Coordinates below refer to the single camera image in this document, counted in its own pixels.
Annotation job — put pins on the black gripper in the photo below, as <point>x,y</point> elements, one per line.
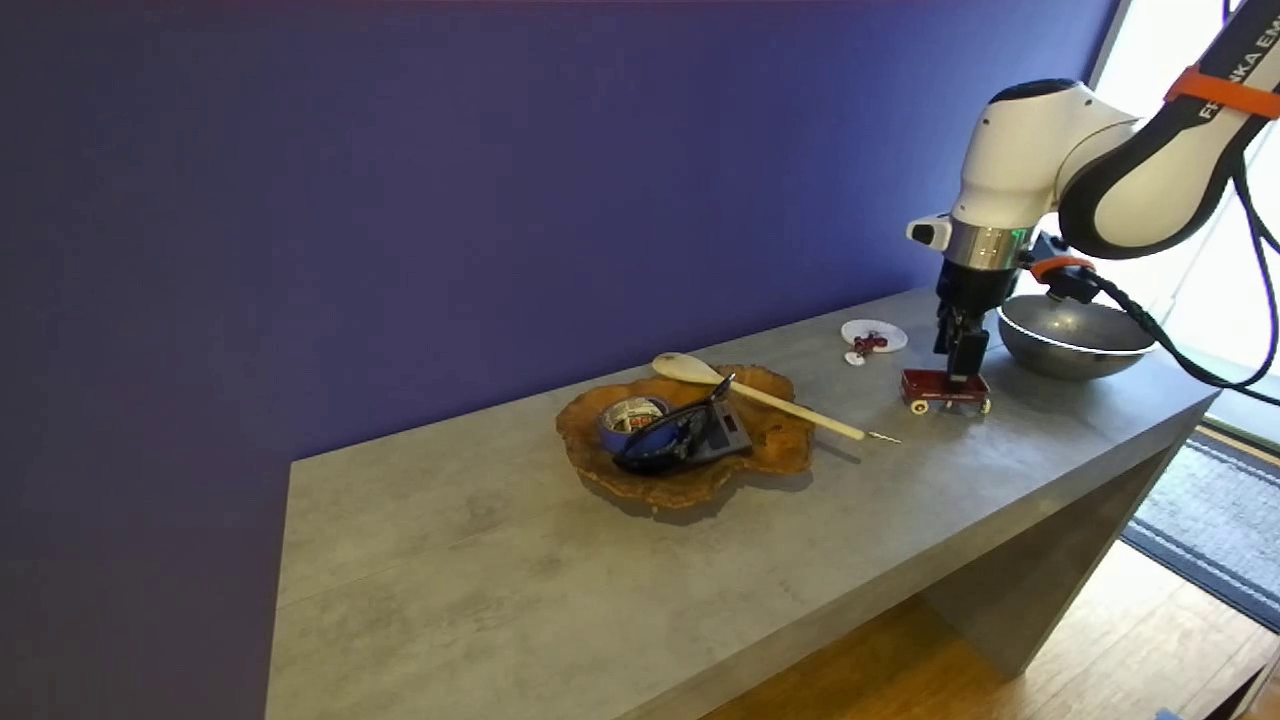
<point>968,296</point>

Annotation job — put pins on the red toy wagon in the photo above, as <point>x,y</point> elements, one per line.
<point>932,388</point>

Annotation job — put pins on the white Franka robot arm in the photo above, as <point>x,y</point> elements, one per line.
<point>1043,147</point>

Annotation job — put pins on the small white object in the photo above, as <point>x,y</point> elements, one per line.
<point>854,358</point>

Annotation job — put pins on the blue and black object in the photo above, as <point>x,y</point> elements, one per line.
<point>674,443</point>

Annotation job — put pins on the small white plate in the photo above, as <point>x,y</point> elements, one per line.
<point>889,329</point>

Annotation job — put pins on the metal bowl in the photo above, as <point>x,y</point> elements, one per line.
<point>1066,343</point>

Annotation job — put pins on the gray concrete-look cabinet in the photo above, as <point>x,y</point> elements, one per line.
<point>1043,584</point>

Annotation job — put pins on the wooden spoon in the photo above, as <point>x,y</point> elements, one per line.
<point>684,367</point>

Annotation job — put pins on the gray rug with blue border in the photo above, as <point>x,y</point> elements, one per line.
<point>1205,514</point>

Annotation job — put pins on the wooden tray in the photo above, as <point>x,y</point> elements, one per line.
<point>667,484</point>

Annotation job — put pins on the small white cup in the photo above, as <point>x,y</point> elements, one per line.
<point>624,418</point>

